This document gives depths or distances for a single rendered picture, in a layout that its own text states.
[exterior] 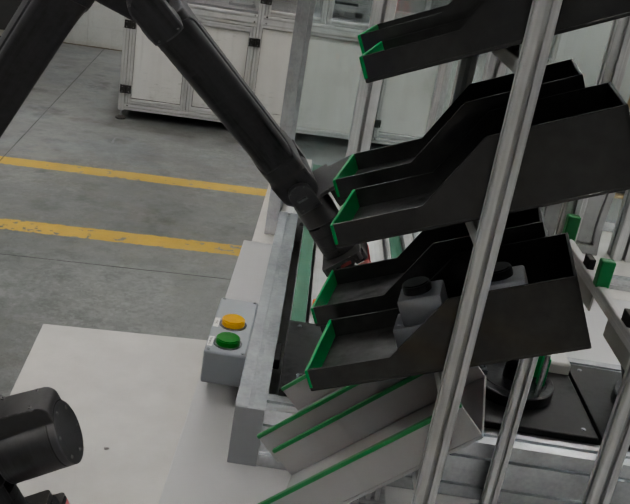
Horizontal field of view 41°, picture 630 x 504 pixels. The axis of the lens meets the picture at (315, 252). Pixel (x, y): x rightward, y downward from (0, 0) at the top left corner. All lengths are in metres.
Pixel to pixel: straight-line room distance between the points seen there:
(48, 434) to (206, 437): 0.64
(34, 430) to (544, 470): 0.82
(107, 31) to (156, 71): 2.88
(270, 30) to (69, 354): 5.06
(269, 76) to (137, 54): 0.97
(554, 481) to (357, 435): 0.42
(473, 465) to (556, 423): 0.16
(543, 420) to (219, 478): 0.51
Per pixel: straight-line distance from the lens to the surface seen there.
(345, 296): 1.08
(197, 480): 1.29
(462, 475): 1.34
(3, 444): 0.78
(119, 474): 1.29
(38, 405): 0.76
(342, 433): 1.05
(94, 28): 9.36
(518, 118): 0.75
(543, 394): 1.43
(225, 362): 1.41
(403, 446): 0.90
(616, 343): 0.94
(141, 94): 6.57
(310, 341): 1.46
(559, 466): 1.36
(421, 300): 0.87
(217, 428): 1.40
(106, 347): 1.60
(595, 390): 1.54
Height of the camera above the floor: 1.64
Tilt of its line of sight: 21 degrees down
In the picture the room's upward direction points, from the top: 10 degrees clockwise
